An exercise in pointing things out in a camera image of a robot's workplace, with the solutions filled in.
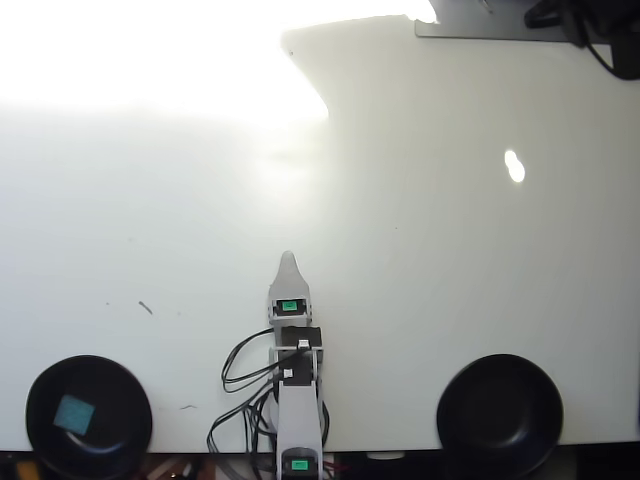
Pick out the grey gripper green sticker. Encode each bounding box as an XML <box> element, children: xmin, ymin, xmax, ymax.
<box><xmin>267</xmin><ymin>250</ymin><xmax>313</xmax><ymax>328</ymax></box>

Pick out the blue foam cube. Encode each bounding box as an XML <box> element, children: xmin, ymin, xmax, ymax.
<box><xmin>53</xmin><ymin>393</ymin><xmax>97</xmax><ymax>435</ymax></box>

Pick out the black round bowl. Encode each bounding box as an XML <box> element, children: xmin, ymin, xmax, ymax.
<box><xmin>24</xmin><ymin>354</ymin><xmax>154</xmax><ymax>479</ymax></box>
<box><xmin>435</xmin><ymin>353</ymin><xmax>565</xmax><ymax>479</ymax></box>

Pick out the grey monitor stand base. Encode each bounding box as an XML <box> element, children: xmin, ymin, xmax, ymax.
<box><xmin>413</xmin><ymin>0</ymin><xmax>615</xmax><ymax>45</ymax></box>

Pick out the yellow object under table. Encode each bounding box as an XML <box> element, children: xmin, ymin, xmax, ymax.
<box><xmin>13</xmin><ymin>458</ymin><xmax>41</xmax><ymax>480</ymax></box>

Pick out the black looped servo cable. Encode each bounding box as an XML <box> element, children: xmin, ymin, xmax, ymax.
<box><xmin>220</xmin><ymin>328</ymin><xmax>301</xmax><ymax>395</ymax></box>

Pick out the black servo cable bundle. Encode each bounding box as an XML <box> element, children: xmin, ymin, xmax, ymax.
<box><xmin>206</xmin><ymin>385</ymin><xmax>281</xmax><ymax>454</ymax></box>

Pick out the short black arm cable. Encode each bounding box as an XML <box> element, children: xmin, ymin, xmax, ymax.
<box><xmin>319</xmin><ymin>401</ymin><xmax>333</xmax><ymax>447</ymax></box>

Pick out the black equipment with cables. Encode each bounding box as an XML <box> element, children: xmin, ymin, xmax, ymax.
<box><xmin>523</xmin><ymin>0</ymin><xmax>640</xmax><ymax>81</ymax></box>

